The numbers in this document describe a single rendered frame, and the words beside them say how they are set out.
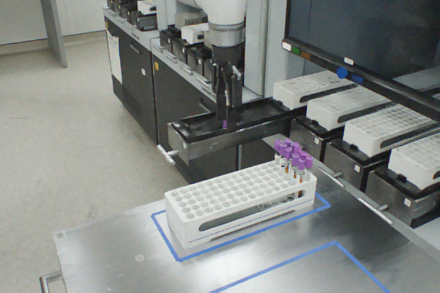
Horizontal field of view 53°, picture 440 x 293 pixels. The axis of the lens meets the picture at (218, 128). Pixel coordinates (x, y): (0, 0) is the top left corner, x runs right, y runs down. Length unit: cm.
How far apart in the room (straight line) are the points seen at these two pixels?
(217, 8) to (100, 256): 61
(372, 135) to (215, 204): 49
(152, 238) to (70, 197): 157
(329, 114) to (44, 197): 165
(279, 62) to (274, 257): 78
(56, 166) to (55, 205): 37
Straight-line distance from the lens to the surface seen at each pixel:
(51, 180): 257
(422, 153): 113
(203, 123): 127
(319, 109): 125
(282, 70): 145
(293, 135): 131
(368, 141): 114
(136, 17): 241
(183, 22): 204
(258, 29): 153
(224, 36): 110
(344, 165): 118
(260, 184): 89
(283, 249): 85
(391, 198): 110
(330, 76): 148
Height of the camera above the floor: 141
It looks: 29 degrees down
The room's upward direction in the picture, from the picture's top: straight up
